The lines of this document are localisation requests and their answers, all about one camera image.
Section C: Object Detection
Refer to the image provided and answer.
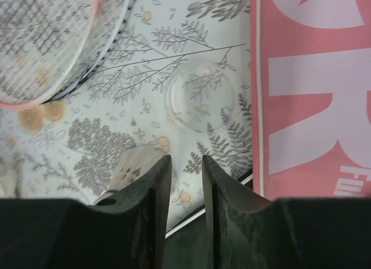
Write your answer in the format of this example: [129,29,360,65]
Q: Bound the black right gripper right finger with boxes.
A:
[202,155,370,268]

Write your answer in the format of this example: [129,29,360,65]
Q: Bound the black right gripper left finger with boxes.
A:
[1,155,172,268]

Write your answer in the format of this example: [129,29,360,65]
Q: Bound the white feather shuttlecock black band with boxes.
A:
[108,145,165,192]

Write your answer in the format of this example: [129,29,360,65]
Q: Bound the clear plastic tube lid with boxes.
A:
[163,61,238,135]

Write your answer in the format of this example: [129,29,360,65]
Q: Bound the pink racket cover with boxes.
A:
[251,0,370,200]

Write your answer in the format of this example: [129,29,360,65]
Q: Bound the black frame badminton racket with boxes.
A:
[49,0,136,101]

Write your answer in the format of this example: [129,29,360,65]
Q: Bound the pink frame badminton racket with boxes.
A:
[1,0,98,110]

